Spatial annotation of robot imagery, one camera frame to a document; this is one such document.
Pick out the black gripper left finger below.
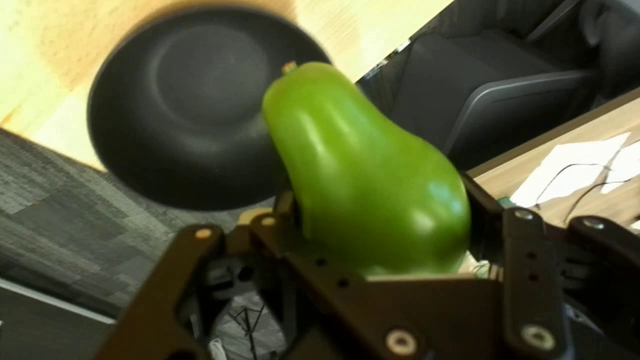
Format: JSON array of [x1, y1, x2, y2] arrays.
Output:
[[95, 187, 315, 360]]

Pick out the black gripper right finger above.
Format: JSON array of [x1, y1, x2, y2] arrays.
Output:
[[464, 176, 640, 360]]

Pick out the large wooden office desk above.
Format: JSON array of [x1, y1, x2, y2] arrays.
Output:
[[469, 87, 640, 231]]

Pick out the white paper sheets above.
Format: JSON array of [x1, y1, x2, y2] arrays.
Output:
[[509, 132, 640, 208]]

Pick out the grey mesh office chair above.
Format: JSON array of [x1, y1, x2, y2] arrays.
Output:
[[358, 0, 640, 167]]

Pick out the black bowl near table edge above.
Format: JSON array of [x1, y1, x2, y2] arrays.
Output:
[[87, 6, 327, 210]]

